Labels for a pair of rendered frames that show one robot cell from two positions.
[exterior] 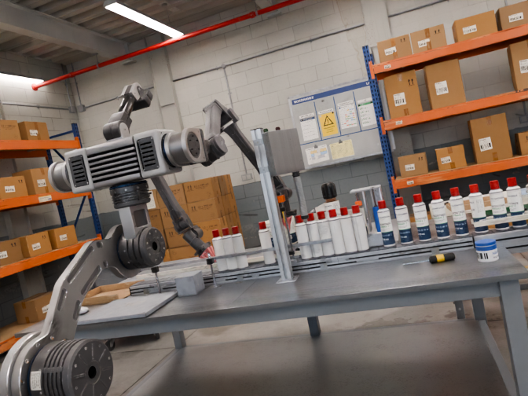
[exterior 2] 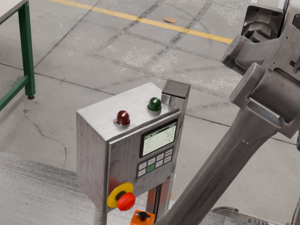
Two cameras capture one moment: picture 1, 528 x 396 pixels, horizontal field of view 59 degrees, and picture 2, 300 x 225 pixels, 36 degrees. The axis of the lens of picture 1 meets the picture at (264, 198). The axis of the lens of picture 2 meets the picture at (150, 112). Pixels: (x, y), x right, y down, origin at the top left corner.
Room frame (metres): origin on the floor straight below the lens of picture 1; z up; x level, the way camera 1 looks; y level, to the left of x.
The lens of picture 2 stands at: (2.69, -0.14, 1.99)
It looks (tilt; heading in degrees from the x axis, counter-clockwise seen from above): 39 degrees down; 175
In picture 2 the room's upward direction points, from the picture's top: 7 degrees clockwise
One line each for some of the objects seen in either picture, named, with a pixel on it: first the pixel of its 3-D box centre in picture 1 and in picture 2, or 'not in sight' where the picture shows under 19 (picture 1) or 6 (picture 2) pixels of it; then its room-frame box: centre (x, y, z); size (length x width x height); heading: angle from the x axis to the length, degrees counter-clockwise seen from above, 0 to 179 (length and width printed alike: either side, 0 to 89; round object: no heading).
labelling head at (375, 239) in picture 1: (370, 216); not in sight; (2.12, -0.46, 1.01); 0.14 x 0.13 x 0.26; 73
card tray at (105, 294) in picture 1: (108, 293); not in sight; (2.46, 0.92, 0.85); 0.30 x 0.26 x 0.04; 73
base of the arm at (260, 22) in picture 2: (198, 147); (258, 35); (1.70, 0.20, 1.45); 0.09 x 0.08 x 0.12; 71
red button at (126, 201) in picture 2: not in sight; (125, 200); (2.13, -0.11, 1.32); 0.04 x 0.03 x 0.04; 128
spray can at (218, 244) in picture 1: (219, 250); not in sight; (2.26, 0.27, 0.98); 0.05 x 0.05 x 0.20
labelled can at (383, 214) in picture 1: (385, 223); not in sight; (2.02, -0.50, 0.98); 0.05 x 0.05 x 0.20
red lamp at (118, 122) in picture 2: not in sight; (122, 117); (2.09, -0.12, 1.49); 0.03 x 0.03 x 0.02
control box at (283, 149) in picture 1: (280, 152); (127, 147); (2.05, -0.11, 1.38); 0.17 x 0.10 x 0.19; 128
